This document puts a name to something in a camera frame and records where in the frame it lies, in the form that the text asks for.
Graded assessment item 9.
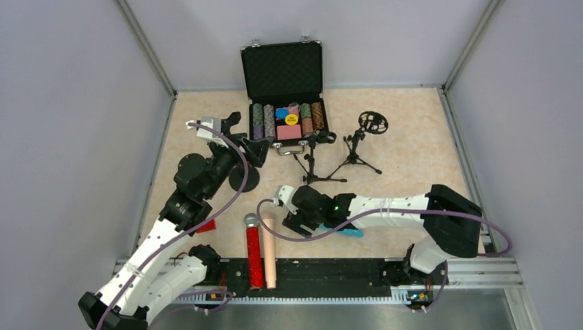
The blue toy microphone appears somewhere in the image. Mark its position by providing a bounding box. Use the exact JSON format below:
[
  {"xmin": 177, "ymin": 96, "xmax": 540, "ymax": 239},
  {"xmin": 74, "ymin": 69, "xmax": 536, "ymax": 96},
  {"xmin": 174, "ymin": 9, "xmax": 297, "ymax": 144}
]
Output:
[{"xmin": 318, "ymin": 225, "xmax": 364, "ymax": 238}]

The black tripod clip mic stand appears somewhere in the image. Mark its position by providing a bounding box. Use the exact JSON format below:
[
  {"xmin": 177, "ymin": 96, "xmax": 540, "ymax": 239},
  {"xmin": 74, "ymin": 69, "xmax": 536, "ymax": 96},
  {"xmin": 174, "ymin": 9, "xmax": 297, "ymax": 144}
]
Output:
[{"xmin": 294, "ymin": 131, "xmax": 347, "ymax": 185}]

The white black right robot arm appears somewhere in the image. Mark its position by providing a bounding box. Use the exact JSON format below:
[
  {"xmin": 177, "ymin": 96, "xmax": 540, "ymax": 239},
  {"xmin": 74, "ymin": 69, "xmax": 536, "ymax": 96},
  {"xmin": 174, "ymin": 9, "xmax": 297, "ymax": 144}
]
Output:
[{"xmin": 275, "ymin": 184, "xmax": 482, "ymax": 278}]

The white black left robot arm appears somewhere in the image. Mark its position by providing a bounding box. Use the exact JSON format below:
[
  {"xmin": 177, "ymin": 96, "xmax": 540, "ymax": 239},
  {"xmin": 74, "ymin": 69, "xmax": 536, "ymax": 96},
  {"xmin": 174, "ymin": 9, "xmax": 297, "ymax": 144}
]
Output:
[{"xmin": 78, "ymin": 133, "xmax": 273, "ymax": 329}]

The black round-base mic stand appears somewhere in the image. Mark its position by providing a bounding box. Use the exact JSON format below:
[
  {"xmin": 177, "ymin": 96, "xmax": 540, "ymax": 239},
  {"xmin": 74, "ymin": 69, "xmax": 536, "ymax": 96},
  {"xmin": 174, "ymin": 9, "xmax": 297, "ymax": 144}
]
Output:
[{"xmin": 220, "ymin": 111, "xmax": 260, "ymax": 193}]

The pink card deck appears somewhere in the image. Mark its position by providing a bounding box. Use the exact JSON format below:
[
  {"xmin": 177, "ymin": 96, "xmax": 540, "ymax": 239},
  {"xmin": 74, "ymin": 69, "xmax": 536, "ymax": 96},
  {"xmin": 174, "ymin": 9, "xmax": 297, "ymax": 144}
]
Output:
[{"xmin": 276, "ymin": 124, "xmax": 303, "ymax": 140}]

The green poker chip stack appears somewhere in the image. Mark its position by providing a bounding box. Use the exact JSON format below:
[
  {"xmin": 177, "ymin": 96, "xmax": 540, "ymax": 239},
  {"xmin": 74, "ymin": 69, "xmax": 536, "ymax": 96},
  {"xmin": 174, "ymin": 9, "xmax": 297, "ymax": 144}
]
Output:
[{"xmin": 252, "ymin": 103, "xmax": 265, "ymax": 140}]

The blue dealer button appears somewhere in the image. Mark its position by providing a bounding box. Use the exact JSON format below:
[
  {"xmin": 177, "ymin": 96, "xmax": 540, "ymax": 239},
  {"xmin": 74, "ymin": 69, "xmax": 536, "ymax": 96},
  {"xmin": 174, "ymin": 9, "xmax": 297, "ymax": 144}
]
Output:
[{"xmin": 274, "ymin": 107, "xmax": 289, "ymax": 120}]

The yellow big blind button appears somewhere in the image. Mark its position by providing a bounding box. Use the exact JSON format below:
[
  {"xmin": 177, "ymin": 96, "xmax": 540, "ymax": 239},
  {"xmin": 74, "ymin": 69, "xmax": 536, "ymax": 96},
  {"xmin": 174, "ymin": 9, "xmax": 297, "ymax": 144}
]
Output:
[{"xmin": 285, "ymin": 113, "xmax": 299, "ymax": 126}]

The peach pink microphone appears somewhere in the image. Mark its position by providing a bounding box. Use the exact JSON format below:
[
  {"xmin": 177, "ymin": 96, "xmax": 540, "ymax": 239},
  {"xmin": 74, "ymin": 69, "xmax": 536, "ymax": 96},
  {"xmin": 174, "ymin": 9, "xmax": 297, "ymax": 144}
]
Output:
[{"xmin": 261, "ymin": 213, "xmax": 277, "ymax": 289}]

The green red chip stack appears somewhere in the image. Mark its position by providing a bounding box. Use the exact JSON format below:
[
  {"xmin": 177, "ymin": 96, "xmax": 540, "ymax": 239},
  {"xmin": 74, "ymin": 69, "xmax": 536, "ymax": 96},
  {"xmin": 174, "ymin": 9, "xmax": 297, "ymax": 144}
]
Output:
[{"xmin": 300, "ymin": 103, "xmax": 314, "ymax": 137}]

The small red block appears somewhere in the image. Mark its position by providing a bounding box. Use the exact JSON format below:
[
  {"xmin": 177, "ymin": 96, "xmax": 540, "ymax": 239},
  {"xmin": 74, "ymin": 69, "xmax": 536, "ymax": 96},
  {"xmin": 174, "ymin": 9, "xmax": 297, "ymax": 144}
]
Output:
[{"xmin": 196, "ymin": 219, "xmax": 217, "ymax": 234}]

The orange brown chip stack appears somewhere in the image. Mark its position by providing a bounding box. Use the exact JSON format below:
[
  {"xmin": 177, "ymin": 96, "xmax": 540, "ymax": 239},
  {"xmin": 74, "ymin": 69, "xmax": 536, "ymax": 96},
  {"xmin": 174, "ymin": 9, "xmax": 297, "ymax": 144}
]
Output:
[{"xmin": 311, "ymin": 102, "xmax": 325, "ymax": 130}]

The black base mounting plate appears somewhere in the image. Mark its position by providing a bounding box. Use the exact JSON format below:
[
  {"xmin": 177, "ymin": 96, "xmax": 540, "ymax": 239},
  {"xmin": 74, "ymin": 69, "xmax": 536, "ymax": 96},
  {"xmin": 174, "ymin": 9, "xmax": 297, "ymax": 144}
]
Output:
[{"xmin": 201, "ymin": 258, "xmax": 402, "ymax": 298}]

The black poker chip case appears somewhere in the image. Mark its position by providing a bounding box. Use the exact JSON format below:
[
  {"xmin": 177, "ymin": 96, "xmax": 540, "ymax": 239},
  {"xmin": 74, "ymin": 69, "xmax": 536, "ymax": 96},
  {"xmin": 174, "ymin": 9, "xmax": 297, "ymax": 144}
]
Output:
[{"xmin": 240, "ymin": 39, "xmax": 330, "ymax": 140}]

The red glitter microphone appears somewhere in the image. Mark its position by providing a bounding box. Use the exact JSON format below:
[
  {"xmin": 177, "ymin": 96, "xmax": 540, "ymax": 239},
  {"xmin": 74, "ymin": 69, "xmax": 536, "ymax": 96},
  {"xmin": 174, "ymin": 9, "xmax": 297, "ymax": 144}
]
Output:
[{"xmin": 243, "ymin": 213, "xmax": 265, "ymax": 290}]

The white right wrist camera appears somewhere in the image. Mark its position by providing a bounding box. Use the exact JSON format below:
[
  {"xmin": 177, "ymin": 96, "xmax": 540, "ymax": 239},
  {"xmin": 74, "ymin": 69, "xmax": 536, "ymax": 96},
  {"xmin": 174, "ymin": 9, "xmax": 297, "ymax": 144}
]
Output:
[{"xmin": 275, "ymin": 185, "xmax": 298, "ymax": 215}]

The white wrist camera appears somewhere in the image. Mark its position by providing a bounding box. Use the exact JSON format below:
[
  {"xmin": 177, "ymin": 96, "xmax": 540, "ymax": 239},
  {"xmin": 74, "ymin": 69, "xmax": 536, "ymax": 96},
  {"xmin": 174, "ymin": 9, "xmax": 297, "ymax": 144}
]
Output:
[
  {"xmin": 275, "ymin": 185, "xmax": 298, "ymax": 215},
  {"xmin": 186, "ymin": 117, "xmax": 229, "ymax": 148}
]

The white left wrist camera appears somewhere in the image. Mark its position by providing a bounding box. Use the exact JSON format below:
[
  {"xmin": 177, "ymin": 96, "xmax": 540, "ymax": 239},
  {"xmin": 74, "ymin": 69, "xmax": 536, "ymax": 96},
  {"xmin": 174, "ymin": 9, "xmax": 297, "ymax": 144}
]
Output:
[{"xmin": 186, "ymin": 117, "xmax": 229, "ymax": 148}]

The black tripod shock-mount stand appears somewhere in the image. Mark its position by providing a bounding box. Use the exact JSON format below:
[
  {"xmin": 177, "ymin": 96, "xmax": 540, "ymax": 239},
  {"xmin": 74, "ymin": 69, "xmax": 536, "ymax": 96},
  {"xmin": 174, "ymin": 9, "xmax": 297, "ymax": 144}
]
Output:
[{"xmin": 327, "ymin": 111, "xmax": 389, "ymax": 179}]

